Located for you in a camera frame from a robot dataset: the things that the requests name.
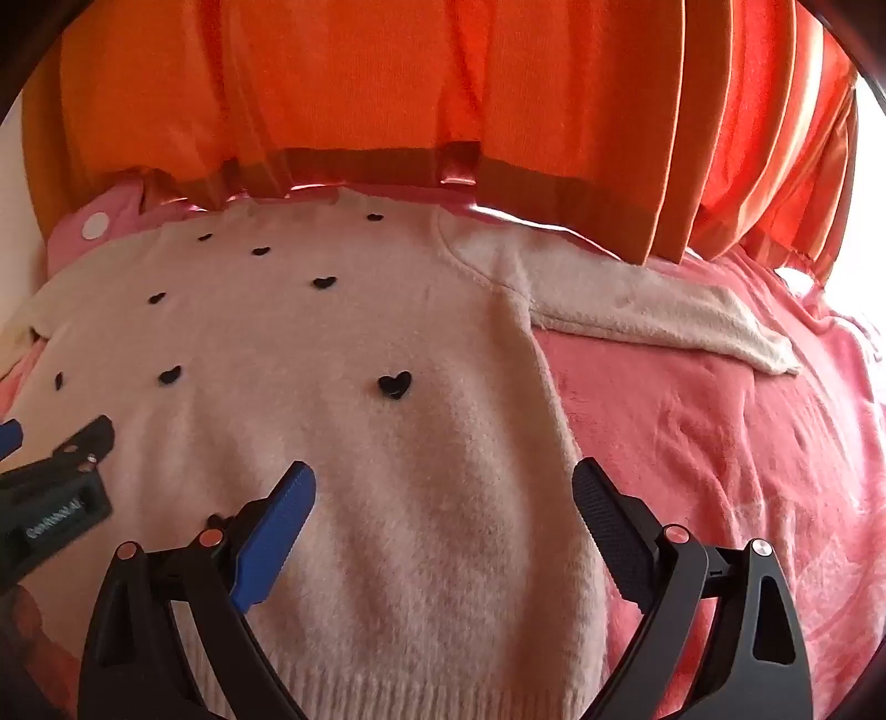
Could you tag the cream sweater with black hearts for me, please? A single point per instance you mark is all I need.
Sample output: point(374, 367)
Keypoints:
point(387, 332)

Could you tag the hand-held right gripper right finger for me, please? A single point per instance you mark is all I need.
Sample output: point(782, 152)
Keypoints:
point(612, 526)

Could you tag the pink pillow with white dots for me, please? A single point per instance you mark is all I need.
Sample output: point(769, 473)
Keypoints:
point(121, 208)

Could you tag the orange curtain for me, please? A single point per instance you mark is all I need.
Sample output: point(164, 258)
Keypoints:
point(415, 83)

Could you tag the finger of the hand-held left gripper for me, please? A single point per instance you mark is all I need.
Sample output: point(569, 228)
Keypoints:
point(86, 443)
point(10, 437)

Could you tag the pink blanket with white bows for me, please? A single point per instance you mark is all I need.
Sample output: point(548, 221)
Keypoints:
point(692, 450)

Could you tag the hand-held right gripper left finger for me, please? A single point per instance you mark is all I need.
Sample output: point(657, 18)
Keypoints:
point(273, 533)

